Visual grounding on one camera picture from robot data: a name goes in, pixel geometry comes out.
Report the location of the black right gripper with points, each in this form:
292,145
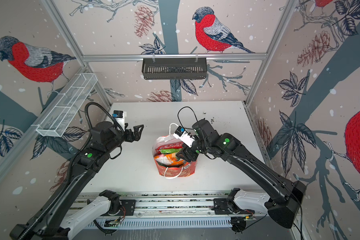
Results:
187,152

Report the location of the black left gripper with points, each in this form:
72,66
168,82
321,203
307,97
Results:
131,137

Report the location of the red paper gift bag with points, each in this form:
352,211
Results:
186,170

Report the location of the orange candy snack packet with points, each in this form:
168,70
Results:
169,160

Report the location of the green chips bag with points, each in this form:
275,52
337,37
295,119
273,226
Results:
169,151

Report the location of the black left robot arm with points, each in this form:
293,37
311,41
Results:
51,222

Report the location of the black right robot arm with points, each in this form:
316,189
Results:
282,198

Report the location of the red snack bag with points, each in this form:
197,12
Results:
178,145

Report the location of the black hanging basket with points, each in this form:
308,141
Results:
174,69

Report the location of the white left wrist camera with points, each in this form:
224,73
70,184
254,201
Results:
120,117

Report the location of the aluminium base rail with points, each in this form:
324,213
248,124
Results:
171,211

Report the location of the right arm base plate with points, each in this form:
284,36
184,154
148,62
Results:
225,207

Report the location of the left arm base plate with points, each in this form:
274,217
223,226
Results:
121,208

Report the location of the white wire mesh shelf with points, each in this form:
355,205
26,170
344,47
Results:
63,112

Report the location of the horizontal aluminium frame bar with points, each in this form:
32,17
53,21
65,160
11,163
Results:
136,58

